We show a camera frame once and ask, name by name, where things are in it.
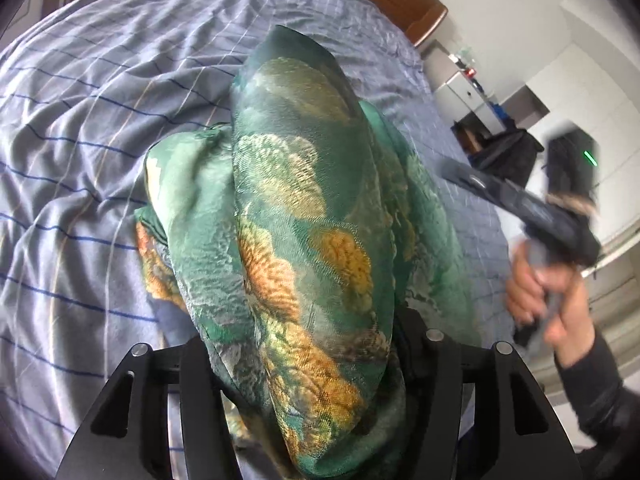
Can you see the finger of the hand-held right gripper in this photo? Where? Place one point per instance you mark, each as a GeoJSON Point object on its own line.
{"type": "Point", "coordinates": [485, 185]}

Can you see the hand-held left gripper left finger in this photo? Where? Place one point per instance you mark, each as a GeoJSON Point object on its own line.
{"type": "Point", "coordinates": [195, 385]}

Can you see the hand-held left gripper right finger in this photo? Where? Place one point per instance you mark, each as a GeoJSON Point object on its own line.
{"type": "Point", "coordinates": [415, 350]}

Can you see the green printed garment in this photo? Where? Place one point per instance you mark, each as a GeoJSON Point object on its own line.
{"type": "Point", "coordinates": [300, 210]}

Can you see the person's right forearm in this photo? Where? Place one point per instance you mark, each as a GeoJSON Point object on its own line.
{"type": "Point", "coordinates": [600, 390]}

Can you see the person's right hand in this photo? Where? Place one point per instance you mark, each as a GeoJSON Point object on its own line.
{"type": "Point", "coordinates": [570, 305]}

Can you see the wooden chair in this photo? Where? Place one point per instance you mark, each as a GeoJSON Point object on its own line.
{"type": "Point", "coordinates": [467, 141]}

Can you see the blue item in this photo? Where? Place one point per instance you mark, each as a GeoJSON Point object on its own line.
{"type": "Point", "coordinates": [498, 110]}

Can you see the white bedside cabinet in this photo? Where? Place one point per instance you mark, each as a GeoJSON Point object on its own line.
{"type": "Point", "coordinates": [465, 95]}

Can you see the white wardrobe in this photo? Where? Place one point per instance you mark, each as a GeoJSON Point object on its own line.
{"type": "Point", "coordinates": [615, 110]}

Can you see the wooden headboard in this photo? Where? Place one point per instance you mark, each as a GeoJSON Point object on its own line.
{"type": "Point", "coordinates": [400, 5]}

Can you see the blue striped bed blanket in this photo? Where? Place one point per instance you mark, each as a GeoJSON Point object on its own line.
{"type": "Point", "coordinates": [100, 135]}

